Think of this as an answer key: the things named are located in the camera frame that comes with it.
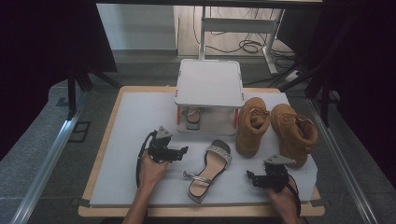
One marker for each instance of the white panel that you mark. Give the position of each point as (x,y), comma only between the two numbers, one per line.
(137,28)

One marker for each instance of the person's left hand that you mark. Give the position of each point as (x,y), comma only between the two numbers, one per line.
(152,172)

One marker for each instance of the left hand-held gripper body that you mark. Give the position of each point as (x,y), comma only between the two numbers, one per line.
(159,146)

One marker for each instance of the white metal desk frame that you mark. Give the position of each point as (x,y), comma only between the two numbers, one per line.
(239,25)

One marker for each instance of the tan suede boot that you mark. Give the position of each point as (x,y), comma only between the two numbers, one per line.
(294,133)
(250,130)

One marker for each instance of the black curtain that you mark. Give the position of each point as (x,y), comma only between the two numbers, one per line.
(37,46)
(367,62)

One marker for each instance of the wooden table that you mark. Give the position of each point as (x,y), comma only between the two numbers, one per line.
(193,212)

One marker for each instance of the aluminium rail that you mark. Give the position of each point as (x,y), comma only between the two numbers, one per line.
(46,168)
(342,168)

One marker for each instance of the black metal stand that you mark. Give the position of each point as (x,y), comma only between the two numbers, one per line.
(325,102)
(72,93)

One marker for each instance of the white two-tier shoe rack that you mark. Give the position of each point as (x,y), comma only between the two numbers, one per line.
(208,82)

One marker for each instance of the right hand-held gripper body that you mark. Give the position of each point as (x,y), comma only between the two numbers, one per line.
(275,175)

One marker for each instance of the person's right hand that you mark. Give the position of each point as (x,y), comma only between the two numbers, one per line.
(283,200)

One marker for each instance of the white power strip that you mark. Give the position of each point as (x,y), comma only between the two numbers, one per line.
(293,75)

